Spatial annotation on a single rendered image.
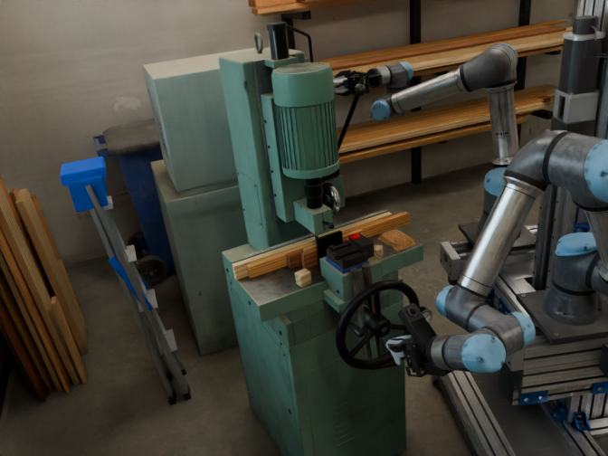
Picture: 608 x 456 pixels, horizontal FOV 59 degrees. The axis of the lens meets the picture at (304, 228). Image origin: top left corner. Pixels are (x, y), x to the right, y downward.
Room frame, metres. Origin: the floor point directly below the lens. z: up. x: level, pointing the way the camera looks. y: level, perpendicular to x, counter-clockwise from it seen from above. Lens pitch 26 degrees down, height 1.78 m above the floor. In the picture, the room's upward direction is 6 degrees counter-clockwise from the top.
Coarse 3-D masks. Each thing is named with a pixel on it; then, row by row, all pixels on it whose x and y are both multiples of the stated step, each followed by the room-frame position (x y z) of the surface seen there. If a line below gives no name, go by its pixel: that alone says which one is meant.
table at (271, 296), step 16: (384, 256) 1.52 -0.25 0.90; (400, 256) 1.53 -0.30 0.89; (416, 256) 1.55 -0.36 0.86; (272, 272) 1.49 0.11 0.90; (288, 272) 1.48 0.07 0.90; (320, 272) 1.46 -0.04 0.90; (384, 272) 1.50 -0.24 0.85; (240, 288) 1.45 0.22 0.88; (256, 288) 1.41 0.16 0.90; (272, 288) 1.40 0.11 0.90; (288, 288) 1.39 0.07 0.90; (304, 288) 1.38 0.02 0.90; (320, 288) 1.40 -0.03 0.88; (256, 304) 1.32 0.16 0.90; (272, 304) 1.33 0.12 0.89; (288, 304) 1.35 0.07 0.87; (304, 304) 1.37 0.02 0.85; (336, 304) 1.33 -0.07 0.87
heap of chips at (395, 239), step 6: (384, 234) 1.63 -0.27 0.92; (390, 234) 1.61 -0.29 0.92; (396, 234) 1.60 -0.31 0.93; (402, 234) 1.60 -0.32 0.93; (384, 240) 1.61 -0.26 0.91; (390, 240) 1.59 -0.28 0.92; (396, 240) 1.58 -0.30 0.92; (402, 240) 1.57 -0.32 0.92; (408, 240) 1.58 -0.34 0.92; (390, 246) 1.57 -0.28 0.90; (396, 246) 1.56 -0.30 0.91; (402, 246) 1.55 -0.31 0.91; (408, 246) 1.56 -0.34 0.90
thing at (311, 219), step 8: (304, 200) 1.65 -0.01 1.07; (296, 208) 1.63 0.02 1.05; (304, 208) 1.58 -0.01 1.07; (320, 208) 1.57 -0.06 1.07; (328, 208) 1.56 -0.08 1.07; (296, 216) 1.64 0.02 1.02; (304, 216) 1.58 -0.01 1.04; (312, 216) 1.53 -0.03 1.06; (320, 216) 1.54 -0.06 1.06; (328, 216) 1.55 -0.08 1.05; (304, 224) 1.59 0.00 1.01; (312, 224) 1.53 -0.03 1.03; (320, 224) 1.54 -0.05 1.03; (312, 232) 1.54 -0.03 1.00; (320, 232) 1.54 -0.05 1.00
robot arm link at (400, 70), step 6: (390, 66) 2.06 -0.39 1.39; (396, 66) 2.06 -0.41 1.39; (402, 66) 2.07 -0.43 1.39; (408, 66) 2.07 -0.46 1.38; (390, 72) 2.03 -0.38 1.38; (396, 72) 2.04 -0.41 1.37; (402, 72) 2.05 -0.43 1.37; (408, 72) 2.06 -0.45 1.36; (390, 78) 2.04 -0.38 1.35; (396, 78) 2.04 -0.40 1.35; (402, 78) 2.05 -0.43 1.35; (408, 78) 2.07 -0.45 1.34; (390, 84) 2.05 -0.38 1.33; (396, 84) 2.05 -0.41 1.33; (402, 84) 2.05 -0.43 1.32
